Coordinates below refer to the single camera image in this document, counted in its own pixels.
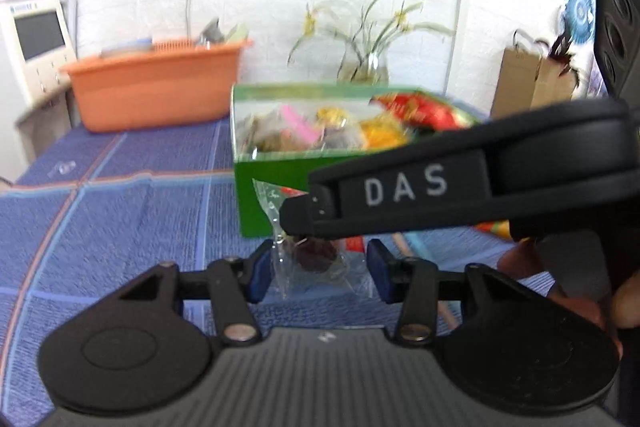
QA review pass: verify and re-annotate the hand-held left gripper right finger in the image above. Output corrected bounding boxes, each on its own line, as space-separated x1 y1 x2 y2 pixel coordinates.
366 239 526 343

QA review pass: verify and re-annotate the white device with screen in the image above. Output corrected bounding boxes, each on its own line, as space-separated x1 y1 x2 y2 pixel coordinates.
0 0 79 108

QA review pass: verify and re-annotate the pink snack packet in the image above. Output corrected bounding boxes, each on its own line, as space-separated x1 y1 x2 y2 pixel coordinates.
277 104 324 146

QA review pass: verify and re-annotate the plant in glass vase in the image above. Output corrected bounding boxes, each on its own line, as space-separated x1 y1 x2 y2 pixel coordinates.
289 0 457 86

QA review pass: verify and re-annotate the yellow snack packet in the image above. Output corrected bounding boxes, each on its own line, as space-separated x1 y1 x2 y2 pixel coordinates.
357 119 416 150

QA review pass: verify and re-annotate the metal lid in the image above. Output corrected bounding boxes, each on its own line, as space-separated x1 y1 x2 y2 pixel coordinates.
197 18 227 46

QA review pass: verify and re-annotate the round blue wall fan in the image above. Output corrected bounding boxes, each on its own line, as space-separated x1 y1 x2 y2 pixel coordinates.
555 0 597 44

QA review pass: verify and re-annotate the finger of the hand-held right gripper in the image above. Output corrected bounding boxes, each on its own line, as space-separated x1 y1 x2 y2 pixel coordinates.
279 196 321 239

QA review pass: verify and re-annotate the brown paper bag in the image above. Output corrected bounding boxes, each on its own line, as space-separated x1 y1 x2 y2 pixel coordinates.
491 31 579 120

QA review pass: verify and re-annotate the person's right hand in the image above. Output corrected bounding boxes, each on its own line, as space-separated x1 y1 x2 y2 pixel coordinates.
497 237 640 358

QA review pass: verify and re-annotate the beige snack packet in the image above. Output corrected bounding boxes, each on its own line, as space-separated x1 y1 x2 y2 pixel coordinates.
244 112 287 152

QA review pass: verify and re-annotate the gold wrapped snack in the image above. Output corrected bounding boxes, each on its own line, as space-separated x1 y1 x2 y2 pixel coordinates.
317 106 352 128

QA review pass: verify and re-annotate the clear packet with dark snack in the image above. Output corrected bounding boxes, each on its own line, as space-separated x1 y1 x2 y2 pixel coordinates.
252 178 376 303

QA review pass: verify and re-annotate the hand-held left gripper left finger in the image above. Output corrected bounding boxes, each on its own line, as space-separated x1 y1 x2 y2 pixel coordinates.
120 239 275 348

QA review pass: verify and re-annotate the pink snack stick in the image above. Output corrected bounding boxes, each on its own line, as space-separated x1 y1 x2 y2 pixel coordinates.
392 234 432 259

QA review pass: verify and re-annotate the orange snack packet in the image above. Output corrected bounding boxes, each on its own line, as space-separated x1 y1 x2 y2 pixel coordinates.
475 221 512 241

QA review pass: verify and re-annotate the orange plastic basin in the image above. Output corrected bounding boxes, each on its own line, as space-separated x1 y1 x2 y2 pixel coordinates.
60 39 254 134

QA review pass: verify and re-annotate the blue checkered tablecloth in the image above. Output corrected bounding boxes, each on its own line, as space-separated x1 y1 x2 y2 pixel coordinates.
0 107 640 427

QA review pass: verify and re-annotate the green cardboard box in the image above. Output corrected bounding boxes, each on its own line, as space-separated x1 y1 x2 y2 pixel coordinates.
230 84 493 239

